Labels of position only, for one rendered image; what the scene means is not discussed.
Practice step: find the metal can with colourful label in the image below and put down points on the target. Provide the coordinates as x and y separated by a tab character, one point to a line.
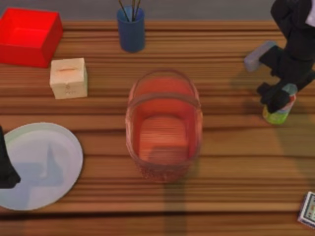
279	115

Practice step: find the grey eraser block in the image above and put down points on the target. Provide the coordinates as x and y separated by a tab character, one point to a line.
258	55

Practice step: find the white round plate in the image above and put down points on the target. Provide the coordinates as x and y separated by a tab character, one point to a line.
49	137

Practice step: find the beige wooden cube box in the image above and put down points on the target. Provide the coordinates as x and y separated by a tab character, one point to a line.
69	81

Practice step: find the red open square box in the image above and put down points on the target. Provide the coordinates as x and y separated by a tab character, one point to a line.
23	52

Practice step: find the small printed card box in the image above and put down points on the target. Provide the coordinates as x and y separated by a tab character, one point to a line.
308	209

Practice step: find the blue cylindrical pen cup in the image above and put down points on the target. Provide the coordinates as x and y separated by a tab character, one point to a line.
131	34

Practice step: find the thin dark stick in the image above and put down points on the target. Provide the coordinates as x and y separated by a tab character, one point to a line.
123	9
138	7
134	9

